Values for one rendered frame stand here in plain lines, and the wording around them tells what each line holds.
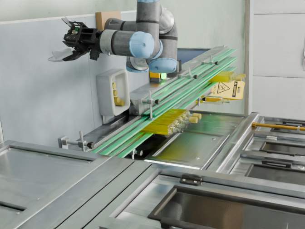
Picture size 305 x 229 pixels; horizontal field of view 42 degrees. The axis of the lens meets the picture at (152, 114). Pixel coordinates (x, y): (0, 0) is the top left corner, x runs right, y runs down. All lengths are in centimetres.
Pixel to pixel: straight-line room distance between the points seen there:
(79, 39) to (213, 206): 63
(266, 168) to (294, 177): 15
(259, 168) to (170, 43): 87
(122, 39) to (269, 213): 63
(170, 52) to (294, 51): 650
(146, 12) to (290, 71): 697
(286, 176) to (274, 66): 616
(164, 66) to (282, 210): 79
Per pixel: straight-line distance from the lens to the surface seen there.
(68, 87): 195
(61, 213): 110
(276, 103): 835
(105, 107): 214
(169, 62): 164
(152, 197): 115
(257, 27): 811
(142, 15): 128
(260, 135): 255
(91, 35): 123
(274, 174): 211
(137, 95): 234
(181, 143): 235
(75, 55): 130
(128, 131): 212
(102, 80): 211
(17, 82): 170
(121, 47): 119
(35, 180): 133
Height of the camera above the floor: 196
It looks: 26 degrees down
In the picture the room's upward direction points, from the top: 95 degrees clockwise
